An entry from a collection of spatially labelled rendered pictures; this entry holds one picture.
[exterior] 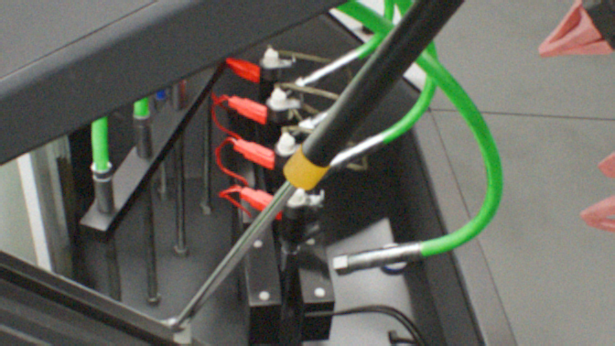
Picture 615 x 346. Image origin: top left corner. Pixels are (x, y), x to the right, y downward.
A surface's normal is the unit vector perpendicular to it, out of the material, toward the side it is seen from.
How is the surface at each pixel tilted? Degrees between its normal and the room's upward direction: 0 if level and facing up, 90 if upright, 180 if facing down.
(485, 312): 0
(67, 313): 43
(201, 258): 0
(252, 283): 0
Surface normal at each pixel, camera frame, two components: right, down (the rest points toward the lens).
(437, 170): 0.08, -0.71
